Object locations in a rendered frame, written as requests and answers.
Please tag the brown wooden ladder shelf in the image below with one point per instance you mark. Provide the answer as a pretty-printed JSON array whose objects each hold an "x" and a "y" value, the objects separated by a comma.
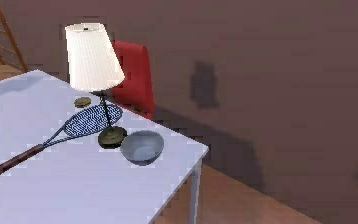
[{"x": 7, "y": 40}]

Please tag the white table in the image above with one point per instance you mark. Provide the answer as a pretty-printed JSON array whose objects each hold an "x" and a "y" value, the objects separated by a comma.
[{"x": 70, "y": 186}]

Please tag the red chair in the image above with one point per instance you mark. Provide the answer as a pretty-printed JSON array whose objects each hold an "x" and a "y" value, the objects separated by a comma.
[{"x": 135, "y": 80}]

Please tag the small olive round disc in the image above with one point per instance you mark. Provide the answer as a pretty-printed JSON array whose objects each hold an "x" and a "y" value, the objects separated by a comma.
[{"x": 82, "y": 101}]

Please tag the white shade table lamp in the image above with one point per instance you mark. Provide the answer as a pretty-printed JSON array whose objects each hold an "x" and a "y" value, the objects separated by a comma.
[{"x": 92, "y": 56}]

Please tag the grey bowl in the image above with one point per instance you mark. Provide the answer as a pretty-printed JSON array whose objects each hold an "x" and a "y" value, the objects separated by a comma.
[{"x": 142, "y": 148}]

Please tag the blue tennis racket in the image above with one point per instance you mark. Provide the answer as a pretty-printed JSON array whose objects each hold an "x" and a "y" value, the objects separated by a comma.
[{"x": 87, "y": 122}]

